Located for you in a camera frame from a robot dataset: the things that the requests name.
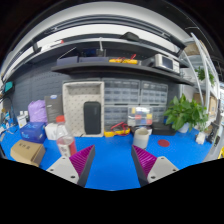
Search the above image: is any clear red-capped drink bottle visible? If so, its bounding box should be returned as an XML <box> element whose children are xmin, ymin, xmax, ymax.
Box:
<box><xmin>55</xmin><ymin>115</ymin><xmax>78</xmax><ymax>158</ymax></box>

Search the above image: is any green potted plant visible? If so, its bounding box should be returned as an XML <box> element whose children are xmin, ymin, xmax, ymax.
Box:
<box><xmin>163</xmin><ymin>94</ymin><xmax>209</xmax><ymax>134</ymax></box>

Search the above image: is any white carton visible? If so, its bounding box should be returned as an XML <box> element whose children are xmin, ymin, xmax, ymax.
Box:
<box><xmin>44</xmin><ymin>122</ymin><xmax>59</xmax><ymax>141</ymax></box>

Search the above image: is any brown cardboard box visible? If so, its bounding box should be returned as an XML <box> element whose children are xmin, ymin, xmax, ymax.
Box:
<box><xmin>9</xmin><ymin>139</ymin><xmax>47</xmax><ymax>168</ymax></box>

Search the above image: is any yellow multimeter with red leads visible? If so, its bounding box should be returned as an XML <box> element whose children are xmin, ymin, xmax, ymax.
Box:
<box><xmin>103</xmin><ymin>121</ymin><xmax>132</xmax><ymax>138</ymax></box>

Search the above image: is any blue printed carton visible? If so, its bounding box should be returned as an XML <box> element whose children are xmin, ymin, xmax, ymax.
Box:
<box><xmin>19</xmin><ymin>121</ymin><xmax>48</xmax><ymax>144</ymax></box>

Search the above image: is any clear box with coloured parts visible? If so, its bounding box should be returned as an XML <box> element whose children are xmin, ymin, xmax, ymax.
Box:
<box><xmin>127</xmin><ymin>106</ymin><xmax>154</xmax><ymax>128</ymax></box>

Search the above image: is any small white box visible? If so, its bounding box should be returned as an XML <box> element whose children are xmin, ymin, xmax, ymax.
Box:
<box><xmin>16</xmin><ymin>114</ymin><xmax>28</xmax><ymax>129</ymax></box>

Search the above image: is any dark wall shelf unit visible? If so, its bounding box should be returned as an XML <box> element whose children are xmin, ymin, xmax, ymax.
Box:
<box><xmin>6</xmin><ymin>31</ymin><xmax>194</xmax><ymax>86</ymax></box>

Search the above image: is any black rounded case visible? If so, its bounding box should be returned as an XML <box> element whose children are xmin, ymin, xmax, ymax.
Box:
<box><xmin>82</xmin><ymin>101</ymin><xmax>102</xmax><ymax>135</ymax></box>

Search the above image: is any dark grey product box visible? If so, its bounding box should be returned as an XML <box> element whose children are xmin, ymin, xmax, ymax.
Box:
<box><xmin>44</xmin><ymin>94</ymin><xmax>64</xmax><ymax>124</ymax></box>

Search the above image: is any grey ceramic mug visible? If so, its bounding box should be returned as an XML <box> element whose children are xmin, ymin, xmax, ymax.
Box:
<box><xmin>132</xmin><ymin>127</ymin><xmax>151</xmax><ymax>150</ymax></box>

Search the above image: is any purple plastic bag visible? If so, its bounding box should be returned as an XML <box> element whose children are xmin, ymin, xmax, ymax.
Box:
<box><xmin>27</xmin><ymin>99</ymin><xmax>48</xmax><ymax>124</ymax></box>

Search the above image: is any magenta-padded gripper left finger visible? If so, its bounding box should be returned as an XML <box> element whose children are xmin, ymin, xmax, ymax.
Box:
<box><xmin>45</xmin><ymin>144</ymin><xmax>96</xmax><ymax>188</ymax></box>

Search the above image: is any white metal rack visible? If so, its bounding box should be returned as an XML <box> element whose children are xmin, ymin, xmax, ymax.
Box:
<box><xmin>181</xmin><ymin>32</ymin><xmax>223</xmax><ymax>144</ymax></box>

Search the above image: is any plain black box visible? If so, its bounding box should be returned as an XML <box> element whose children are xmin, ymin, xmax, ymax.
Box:
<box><xmin>151</xmin><ymin>122</ymin><xmax>177</xmax><ymax>136</ymax></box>

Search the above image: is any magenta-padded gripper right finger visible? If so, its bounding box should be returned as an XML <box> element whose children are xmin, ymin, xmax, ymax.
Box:
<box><xmin>130</xmin><ymin>144</ymin><xmax>180</xmax><ymax>188</ymax></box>

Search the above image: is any white perforated tray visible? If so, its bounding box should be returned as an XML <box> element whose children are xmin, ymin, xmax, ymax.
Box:
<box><xmin>62</xmin><ymin>80</ymin><xmax>105</xmax><ymax>138</ymax></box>

